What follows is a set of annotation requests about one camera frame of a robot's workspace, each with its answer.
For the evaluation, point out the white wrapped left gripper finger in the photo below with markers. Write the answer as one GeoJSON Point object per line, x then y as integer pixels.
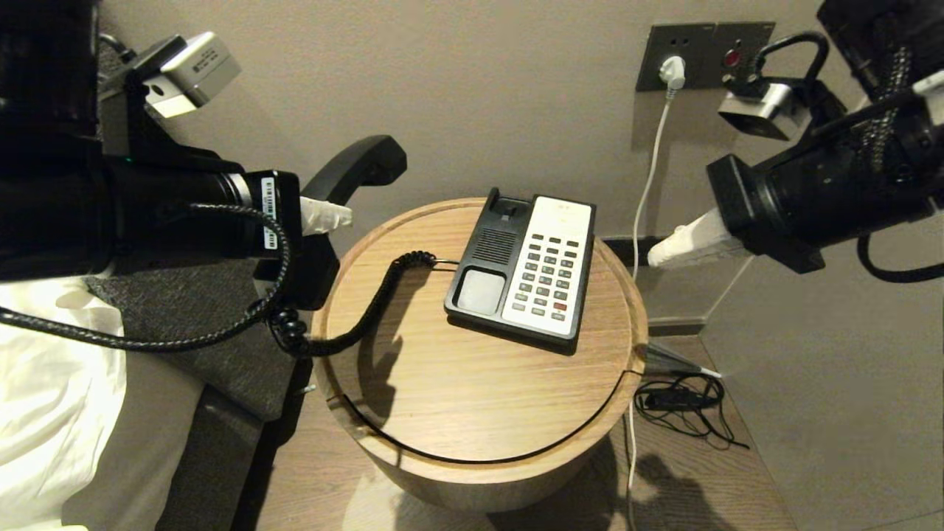
{"type": "Point", "coordinates": [321, 217]}

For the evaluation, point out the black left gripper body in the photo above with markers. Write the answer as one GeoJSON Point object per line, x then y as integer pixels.
{"type": "Point", "coordinates": [284, 188]}

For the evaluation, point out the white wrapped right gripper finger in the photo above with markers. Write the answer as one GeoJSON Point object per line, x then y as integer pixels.
{"type": "Point", "coordinates": [700, 230]}
{"type": "Point", "coordinates": [693, 252]}

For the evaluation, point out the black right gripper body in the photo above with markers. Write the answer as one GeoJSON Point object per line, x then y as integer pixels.
{"type": "Point", "coordinates": [741, 195]}

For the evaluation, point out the black telephone handset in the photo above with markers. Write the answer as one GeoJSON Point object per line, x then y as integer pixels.
{"type": "Point", "coordinates": [361, 166]}

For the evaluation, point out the telephone base with keypad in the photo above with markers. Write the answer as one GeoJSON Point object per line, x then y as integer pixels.
{"type": "Point", "coordinates": [546, 273]}

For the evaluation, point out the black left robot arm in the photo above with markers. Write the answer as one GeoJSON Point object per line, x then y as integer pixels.
{"type": "Point", "coordinates": [110, 214]}

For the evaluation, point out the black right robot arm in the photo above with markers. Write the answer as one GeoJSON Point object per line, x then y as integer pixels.
{"type": "Point", "coordinates": [848, 177]}

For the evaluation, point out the folded umbrella white tip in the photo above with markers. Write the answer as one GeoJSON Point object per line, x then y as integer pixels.
{"type": "Point", "coordinates": [671, 360]}

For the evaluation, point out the white power plug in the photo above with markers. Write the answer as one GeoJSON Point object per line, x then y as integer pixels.
{"type": "Point", "coordinates": [671, 72]}

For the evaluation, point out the grey fabric headboard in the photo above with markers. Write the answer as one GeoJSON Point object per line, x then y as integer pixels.
{"type": "Point", "coordinates": [199, 346]}

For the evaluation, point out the round wooden side table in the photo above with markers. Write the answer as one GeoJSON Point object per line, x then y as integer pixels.
{"type": "Point", "coordinates": [472, 420]}

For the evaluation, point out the beige mattress side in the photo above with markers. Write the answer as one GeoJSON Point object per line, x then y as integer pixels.
{"type": "Point", "coordinates": [140, 442]}

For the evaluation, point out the white bed linen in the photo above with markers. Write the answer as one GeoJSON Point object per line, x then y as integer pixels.
{"type": "Point", "coordinates": [51, 413]}

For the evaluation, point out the small dark wall socket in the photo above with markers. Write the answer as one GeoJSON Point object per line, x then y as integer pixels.
{"type": "Point", "coordinates": [627, 252]}

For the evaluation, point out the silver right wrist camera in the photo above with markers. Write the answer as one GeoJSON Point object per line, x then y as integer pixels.
{"type": "Point", "coordinates": [759, 110]}

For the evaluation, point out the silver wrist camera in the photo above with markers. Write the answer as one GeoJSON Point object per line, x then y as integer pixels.
{"type": "Point", "coordinates": [759, 110]}
{"type": "Point", "coordinates": [199, 70]}

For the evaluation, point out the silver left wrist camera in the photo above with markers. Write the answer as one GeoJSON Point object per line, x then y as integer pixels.
{"type": "Point", "coordinates": [199, 70]}

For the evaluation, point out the grey switch panel red button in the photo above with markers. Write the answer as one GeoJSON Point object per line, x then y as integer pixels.
{"type": "Point", "coordinates": [737, 40]}

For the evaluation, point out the grey wall socket panel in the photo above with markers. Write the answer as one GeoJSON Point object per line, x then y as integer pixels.
{"type": "Point", "coordinates": [653, 44]}

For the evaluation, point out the dark grey bed frame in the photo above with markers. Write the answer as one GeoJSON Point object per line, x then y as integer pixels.
{"type": "Point", "coordinates": [210, 464]}

